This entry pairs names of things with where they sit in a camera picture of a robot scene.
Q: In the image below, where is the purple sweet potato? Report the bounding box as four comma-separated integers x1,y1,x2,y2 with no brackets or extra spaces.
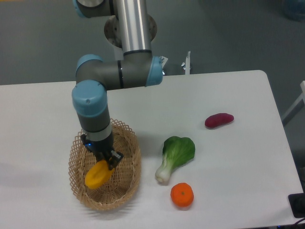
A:
204,113,234,129

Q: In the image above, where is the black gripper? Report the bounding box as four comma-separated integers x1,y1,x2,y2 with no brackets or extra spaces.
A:
81,134,123,170

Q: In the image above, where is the black device at edge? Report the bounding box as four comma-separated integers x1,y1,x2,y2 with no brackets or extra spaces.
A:
288,193,305,218

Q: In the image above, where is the white table leg right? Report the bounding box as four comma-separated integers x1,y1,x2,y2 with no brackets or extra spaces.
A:
281,81,305,126

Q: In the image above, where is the green bok choy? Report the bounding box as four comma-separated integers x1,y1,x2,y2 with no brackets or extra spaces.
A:
155,136,195,185

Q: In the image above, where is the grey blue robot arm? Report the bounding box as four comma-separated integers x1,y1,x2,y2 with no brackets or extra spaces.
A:
72,0,163,170

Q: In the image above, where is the woven wicker basket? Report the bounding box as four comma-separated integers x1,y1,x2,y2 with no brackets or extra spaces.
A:
69,119,141,211

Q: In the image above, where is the white metal frame bracket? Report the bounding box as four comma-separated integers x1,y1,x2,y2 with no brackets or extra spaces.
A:
160,51,192,76

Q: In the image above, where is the orange tangerine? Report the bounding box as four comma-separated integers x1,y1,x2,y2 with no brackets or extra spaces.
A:
170,183,194,208

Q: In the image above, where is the yellow mango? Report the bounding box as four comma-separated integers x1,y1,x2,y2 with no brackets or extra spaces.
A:
84,160,115,189

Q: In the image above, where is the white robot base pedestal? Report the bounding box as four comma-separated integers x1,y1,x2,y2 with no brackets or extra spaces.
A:
113,46,124,61

